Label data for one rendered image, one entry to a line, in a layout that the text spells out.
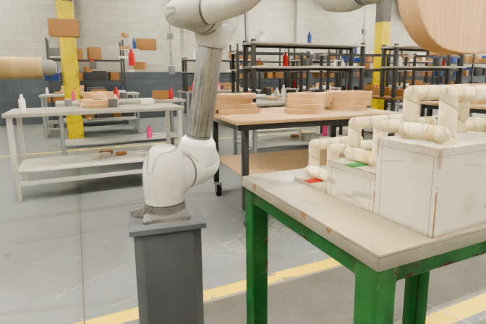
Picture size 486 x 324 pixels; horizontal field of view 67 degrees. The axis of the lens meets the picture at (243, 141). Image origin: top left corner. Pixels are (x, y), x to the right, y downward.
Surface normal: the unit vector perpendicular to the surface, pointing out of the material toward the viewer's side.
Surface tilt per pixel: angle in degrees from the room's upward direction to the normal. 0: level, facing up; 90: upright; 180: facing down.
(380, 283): 90
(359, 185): 90
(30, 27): 90
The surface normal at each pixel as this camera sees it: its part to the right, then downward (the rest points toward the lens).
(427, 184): -0.89, 0.09
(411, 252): 0.41, 0.15
